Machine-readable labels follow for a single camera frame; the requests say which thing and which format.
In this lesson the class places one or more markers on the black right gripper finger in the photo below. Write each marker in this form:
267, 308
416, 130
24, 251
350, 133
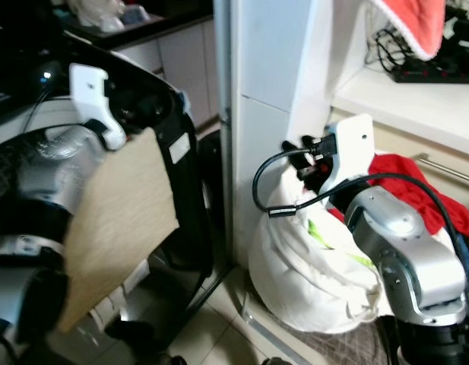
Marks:
290, 148
312, 143

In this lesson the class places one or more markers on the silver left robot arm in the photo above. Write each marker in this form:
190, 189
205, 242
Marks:
63, 163

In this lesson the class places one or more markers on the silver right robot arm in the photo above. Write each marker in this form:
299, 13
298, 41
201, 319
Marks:
409, 243

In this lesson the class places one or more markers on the black washing machine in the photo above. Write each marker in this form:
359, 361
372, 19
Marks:
21, 84

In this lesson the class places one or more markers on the white cabinet column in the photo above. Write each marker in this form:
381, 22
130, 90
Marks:
272, 84

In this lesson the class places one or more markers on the dark top kitchen cabinet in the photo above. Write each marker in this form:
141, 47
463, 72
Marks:
181, 53

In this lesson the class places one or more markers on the red garment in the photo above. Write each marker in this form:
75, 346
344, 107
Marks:
401, 171

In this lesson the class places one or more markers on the white plastic bag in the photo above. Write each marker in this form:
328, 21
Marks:
93, 14

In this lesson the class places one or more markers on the white laundry bag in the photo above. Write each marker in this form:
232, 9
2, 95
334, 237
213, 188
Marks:
302, 274

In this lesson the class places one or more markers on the white shelf board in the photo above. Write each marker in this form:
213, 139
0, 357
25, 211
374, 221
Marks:
409, 106

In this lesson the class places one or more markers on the black power strip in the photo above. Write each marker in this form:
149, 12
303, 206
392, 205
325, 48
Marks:
432, 74

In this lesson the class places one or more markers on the red towel white trim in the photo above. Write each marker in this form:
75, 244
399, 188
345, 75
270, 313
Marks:
413, 23

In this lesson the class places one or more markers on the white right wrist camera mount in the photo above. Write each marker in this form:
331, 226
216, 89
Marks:
352, 148

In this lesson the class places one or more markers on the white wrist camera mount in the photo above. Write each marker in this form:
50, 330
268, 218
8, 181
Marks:
90, 87
352, 148

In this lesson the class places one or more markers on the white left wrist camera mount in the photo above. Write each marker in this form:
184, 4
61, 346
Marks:
90, 87

